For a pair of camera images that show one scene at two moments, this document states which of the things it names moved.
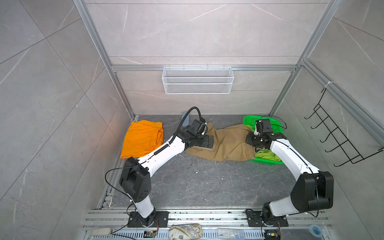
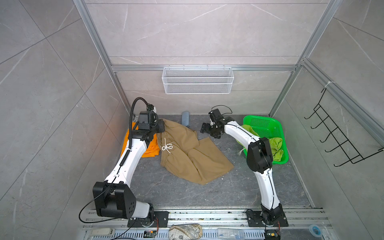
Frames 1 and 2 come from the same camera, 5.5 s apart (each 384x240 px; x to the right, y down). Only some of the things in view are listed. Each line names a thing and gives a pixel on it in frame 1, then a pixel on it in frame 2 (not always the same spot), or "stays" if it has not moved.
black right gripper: [248, 139] to [207, 125]
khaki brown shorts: [229, 144] to [181, 152]
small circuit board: [149, 234] stays
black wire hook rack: [349, 149] stays
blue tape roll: [315, 230] stays
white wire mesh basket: [197, 80] stays
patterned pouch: [185, 231] stays
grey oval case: [186, 122] stays
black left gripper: [206, 142] to [158, 122]
